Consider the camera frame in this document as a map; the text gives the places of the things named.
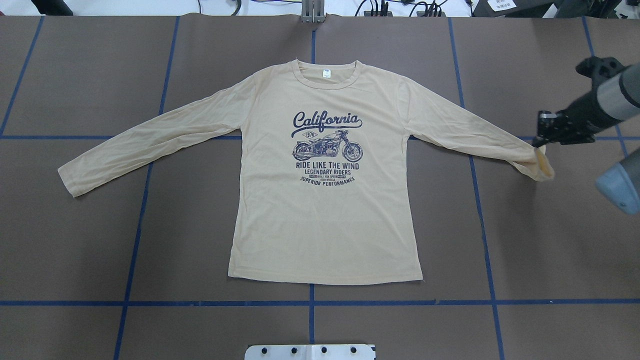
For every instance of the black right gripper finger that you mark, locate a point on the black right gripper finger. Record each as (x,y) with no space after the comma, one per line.
(547,122)
(544,138)

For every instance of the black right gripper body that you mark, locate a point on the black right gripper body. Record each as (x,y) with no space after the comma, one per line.
(583,115)

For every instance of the beige long-sleeve printed shirt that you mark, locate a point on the beige long-sleeve printed shirt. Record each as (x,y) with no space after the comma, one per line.
(323,196)

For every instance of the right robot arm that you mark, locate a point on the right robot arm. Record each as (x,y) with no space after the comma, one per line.
(613,99)

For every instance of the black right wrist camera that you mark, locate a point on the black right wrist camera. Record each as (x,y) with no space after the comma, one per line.
(599,69)

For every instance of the aluminium frame post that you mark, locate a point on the aluminium frame post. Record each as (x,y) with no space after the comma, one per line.
(313,11)

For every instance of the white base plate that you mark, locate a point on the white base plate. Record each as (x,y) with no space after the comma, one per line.
(358,351)

